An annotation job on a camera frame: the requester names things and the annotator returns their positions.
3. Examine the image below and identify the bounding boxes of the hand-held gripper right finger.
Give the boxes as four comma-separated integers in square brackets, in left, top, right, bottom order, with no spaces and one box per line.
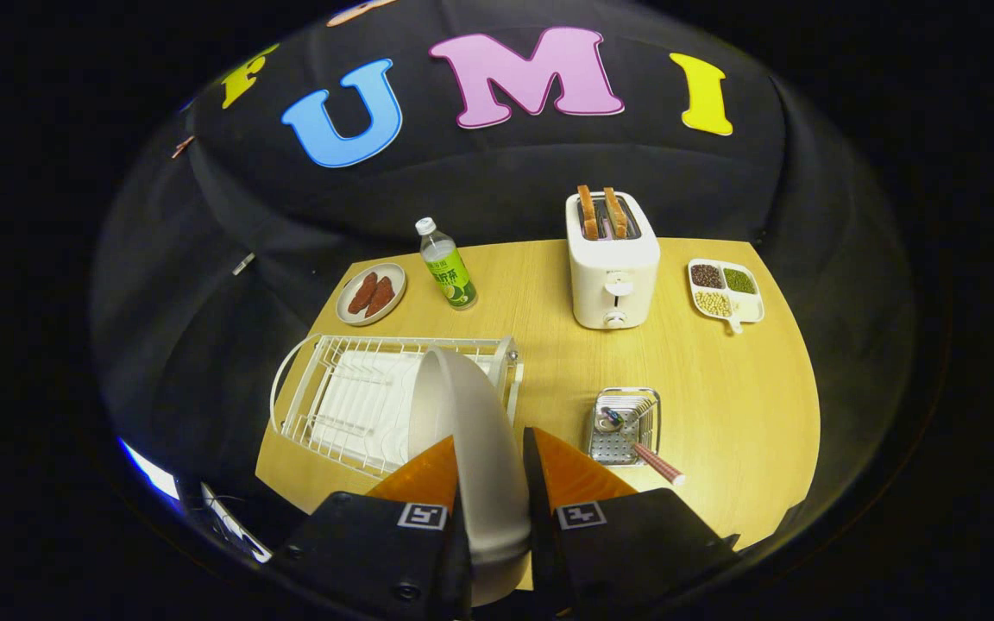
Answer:
[521,427,739,621]

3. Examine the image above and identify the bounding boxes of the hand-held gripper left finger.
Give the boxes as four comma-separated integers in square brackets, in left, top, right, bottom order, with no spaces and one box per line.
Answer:
[277,436,474,621]

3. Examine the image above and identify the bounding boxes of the spoon with red striped handle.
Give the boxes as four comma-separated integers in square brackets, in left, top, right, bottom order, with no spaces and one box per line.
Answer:
[601,407,686,486]

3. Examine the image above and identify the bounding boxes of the metal mesh basket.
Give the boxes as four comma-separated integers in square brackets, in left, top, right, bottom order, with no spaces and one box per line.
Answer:
[588,387,662,467]

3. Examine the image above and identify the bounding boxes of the white wire dish rack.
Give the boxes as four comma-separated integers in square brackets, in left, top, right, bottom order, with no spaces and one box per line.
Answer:
[270,332,522,480]

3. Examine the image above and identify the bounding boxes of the white plate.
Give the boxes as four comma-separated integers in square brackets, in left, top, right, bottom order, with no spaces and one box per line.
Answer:
[408,347,532,605]

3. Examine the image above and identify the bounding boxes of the white compartment dish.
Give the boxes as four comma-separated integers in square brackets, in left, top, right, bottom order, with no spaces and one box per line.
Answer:
[688,258,765,335]

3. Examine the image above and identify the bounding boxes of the small grey plate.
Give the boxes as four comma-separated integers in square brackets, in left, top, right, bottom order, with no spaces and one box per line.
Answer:
[336,262,407,327]

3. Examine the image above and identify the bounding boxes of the white desk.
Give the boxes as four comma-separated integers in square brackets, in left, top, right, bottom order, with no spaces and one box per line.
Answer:
[199,483,274,563]

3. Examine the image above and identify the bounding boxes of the red sausage piece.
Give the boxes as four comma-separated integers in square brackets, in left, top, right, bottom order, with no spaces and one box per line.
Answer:
[365,276,396,318]
[348,272,380,316]

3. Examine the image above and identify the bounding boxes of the white toaster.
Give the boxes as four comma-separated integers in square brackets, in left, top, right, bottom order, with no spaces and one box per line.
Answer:
[565,191,661,330]

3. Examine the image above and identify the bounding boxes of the green drink bottle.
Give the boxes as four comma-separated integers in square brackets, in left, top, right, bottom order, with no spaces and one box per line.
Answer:
[415,217,478,311]

